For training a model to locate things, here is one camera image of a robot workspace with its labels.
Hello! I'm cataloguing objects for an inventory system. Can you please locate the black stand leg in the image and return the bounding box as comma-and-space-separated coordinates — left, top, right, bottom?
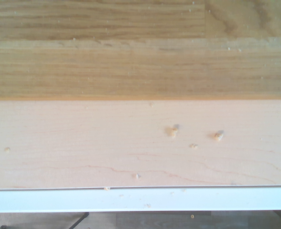
0, 211, 90, 229

